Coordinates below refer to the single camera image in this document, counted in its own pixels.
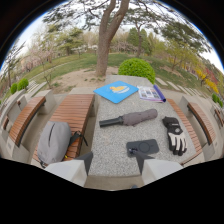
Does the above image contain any round green bush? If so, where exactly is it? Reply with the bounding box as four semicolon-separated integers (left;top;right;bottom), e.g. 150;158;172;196
117;57;157;85

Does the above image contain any blue square mat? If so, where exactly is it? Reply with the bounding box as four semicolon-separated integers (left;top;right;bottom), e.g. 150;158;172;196
92;80;140;105

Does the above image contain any small round shrub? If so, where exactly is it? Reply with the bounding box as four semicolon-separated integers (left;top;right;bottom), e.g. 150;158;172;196
9;82;19;95
17;77;30;92

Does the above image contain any large tree trunk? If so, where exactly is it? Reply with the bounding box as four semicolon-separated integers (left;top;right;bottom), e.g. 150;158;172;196
95;0;131;78

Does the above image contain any open booklet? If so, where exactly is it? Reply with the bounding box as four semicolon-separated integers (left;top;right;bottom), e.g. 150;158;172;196
136;84;167;104

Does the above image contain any curved wooden bench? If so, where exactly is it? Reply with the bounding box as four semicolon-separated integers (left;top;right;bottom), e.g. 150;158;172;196
186;101;217;146
7;95;47;148

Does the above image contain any black phone case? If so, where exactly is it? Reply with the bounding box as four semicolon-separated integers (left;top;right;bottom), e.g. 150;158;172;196
125;138;161;158

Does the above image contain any grey folded umbrella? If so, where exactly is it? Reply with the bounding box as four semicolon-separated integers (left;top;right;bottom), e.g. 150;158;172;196
98;108;159;129

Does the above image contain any black and white glove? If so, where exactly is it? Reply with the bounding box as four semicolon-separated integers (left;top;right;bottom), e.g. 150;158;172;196
161;116;189;157

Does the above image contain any wooden slat bench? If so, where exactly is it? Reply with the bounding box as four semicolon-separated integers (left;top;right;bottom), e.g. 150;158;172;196
166;97;204;167
32;93;96;164

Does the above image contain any grey backpack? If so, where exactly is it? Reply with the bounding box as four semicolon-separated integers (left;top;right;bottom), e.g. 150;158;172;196
36;120;89;167

